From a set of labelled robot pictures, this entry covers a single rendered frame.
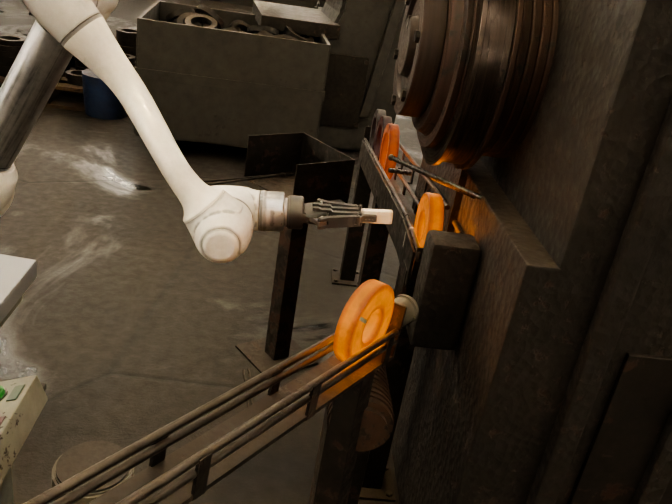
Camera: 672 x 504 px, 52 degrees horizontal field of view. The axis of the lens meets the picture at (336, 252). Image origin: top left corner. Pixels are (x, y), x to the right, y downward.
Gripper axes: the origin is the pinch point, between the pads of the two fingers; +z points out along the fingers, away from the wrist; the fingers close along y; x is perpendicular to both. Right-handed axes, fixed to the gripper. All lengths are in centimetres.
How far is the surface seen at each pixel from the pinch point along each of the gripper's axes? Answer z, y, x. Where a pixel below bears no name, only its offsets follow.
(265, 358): -26, -48, -72
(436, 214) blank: 12.3, 5.4, 3.3
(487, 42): 14.3, 18.1, 41.5
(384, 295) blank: -2.3, 39.3, 1.4
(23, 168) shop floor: -155, -192, -62
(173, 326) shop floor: -58, -62, -70
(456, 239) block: 13.6, 20.4, 4.2
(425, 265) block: 7.9, 21.7, -1.1
